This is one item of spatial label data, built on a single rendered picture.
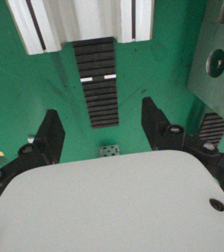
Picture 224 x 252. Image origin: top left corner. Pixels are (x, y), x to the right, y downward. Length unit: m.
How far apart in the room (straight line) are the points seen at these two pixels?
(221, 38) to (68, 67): 0.18
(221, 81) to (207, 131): 0.12
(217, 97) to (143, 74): 0.10
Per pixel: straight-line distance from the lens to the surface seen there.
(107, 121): 0.26
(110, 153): 0.29
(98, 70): 0.22
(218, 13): 0.23
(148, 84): 0.25
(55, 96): 0.25
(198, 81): 0.25
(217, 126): 0.32
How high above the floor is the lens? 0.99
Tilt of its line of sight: 51 degrees down
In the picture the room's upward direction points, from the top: 171 degrees clockwise
